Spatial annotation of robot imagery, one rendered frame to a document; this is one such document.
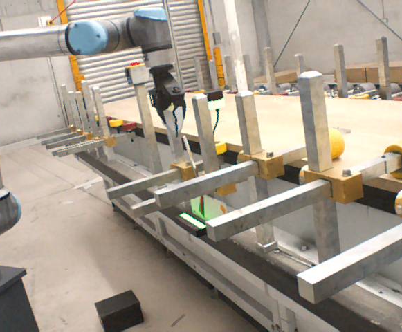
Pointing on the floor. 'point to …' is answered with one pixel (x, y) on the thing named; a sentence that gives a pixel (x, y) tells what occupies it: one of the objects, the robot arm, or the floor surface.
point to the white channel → (236, 45)
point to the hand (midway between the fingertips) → (176, 133)
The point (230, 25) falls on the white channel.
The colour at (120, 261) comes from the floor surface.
